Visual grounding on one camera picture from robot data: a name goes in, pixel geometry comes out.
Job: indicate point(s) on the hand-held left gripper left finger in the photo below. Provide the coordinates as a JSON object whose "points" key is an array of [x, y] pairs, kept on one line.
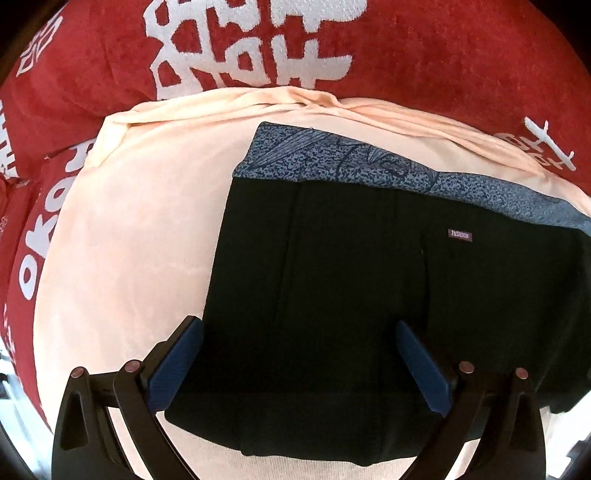
{"points": [[178, 364]]}

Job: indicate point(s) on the black pants with blue-grey waistband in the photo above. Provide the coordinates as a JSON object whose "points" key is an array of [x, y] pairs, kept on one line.
{"points": [[323, 254]]}

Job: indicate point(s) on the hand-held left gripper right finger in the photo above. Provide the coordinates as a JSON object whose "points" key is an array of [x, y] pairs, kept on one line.
{"points": [[425, 369]]}

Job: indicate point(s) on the peach blanket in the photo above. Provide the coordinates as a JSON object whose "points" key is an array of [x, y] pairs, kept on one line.
{"points": [[138, 230]]}

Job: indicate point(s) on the red printed blanket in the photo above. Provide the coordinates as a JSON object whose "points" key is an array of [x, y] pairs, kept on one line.
{"points": [[415, 46]]}

